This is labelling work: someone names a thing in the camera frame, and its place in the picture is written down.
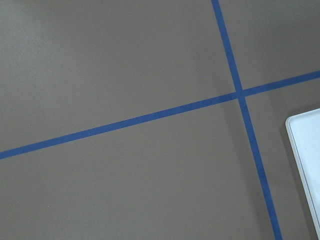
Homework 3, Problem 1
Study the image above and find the white rack tray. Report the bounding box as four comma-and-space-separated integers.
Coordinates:
285, 109, 320, 235

